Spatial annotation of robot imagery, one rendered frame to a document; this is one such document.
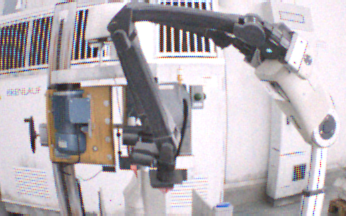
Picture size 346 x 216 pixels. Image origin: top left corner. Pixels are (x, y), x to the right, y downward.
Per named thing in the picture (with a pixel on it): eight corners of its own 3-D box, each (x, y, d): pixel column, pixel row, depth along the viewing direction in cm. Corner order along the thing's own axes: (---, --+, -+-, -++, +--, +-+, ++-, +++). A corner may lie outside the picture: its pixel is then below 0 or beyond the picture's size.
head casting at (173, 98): (192, 155, 287) (190, 76, 285) (127, 156, 284) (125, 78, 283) (183, 148, 316) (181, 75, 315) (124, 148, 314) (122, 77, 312)
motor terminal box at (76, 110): (92, 128, 259) (91, 97, 258) (70, 130, 254) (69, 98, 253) (84, 127, 266) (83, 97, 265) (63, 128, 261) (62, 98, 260)
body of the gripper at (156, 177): (148, 172, 232) (148, 158, 226) (180, 171, 233) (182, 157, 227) (150, 187, 227) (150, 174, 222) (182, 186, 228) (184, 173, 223)
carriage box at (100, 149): (116, 166, 283) (112, 85, 282) (47, 161, 280) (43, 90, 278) (114, 159, 308) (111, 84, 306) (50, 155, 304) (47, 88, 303)
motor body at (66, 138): (87, 156, 262) (83, 90, 261) (55, 154, 261) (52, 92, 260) (87, 152, 277) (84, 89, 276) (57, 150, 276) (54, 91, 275)
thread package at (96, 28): (124, 37, 262) (126, -1, 261) (83, 42, 260) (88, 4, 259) (122, 39, 278) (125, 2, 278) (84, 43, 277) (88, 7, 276)
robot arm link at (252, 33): (113, 7, 193) (122, -4, 201) (108, 45, 200) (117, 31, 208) (265, 27, 187) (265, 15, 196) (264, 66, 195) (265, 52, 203)
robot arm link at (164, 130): (125, 29, 196) (134, 15, 205) (107, 35, 198) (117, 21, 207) (178, 157, 215) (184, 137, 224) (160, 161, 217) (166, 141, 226)
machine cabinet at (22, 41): (223, 230, 566) (220, -9, 555) (2, 215, 543) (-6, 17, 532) (206, 211, 682) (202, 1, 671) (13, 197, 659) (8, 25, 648)
